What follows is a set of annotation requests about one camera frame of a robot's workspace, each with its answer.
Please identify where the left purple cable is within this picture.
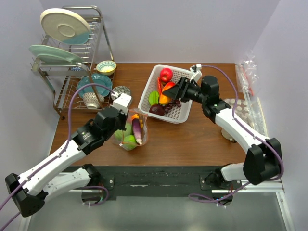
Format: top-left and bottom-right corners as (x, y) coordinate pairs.
(0, 83), (118, 231)

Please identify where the pale green plate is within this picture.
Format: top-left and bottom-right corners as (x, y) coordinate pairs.
(37, 55), (83, 64)
(28, 45), (77, 57)

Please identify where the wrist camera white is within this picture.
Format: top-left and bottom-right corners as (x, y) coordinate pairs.
(112, 93), (132, 115)
(190, 64), (202, 82)

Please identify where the clear zip top bag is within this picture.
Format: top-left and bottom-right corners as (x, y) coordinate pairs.
(112, 108), (149, 151)

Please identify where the green leaf vegetable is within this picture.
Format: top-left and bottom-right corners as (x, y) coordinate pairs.
(149, 91), (159, 106)

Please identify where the stack of clear bags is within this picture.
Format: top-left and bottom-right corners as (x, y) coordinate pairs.
(235, 50), (268, 137)

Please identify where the metal dish rack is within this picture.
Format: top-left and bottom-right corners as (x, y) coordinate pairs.
(29, 5), (114, 120)

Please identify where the purple white radish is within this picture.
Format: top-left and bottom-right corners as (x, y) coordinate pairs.
(132, 119), (142, 145)

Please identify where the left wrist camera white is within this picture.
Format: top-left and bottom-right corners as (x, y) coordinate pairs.
(112, 93), (132, 115)

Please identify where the small green cabbage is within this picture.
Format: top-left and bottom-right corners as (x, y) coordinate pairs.
(122, 135), (137, 151)

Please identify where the dark grapes bunch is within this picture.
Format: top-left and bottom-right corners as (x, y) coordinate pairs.
(163, 100), (181, 113)

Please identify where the large cream teal plate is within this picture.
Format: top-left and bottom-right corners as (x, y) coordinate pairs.
(40, 8), (91, 45)

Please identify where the black white floral bowl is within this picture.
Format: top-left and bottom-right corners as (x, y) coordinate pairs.
(113, 85), (131, 96)

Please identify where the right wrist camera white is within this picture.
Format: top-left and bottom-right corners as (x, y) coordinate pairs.
(190, 64), (202, 82)

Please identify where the yellow blue patterned bowl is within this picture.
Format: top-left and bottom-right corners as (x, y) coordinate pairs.
(96, 60), (117, 76)

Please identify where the red apple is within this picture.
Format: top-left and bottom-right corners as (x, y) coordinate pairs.
(159, 68), (173, 83)

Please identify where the grey patterned bowl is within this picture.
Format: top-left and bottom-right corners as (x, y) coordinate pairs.
(83, 92), (104, 109)

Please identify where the large green cabbage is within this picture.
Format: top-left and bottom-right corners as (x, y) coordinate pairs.
(114, 123), (132, 141)

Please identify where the white plastic basket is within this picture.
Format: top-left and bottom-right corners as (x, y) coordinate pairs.
(138, 64), (194, 124)

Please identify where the polka dot plastic bag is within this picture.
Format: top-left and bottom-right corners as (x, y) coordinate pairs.
(224, 98), (254, 128)

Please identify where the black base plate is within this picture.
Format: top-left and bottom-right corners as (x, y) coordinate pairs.
(55, 165), (244, 202)

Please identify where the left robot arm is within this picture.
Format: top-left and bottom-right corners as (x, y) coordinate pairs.
(5, 91), (132, 217)

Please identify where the cream enamel mug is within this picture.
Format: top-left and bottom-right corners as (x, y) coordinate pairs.
(221, 129), (237, 143)

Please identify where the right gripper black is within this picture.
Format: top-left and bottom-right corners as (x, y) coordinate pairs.
(163, 77), (207, 105)

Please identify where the teal scalloped plate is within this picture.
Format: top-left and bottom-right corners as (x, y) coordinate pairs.
(76, 73), (113, 97)

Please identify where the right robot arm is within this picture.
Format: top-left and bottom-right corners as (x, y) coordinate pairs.
(162, 76), (283, 189)

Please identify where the red chili pepper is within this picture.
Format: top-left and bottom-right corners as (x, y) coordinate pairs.
(157, 77), (164, 96)

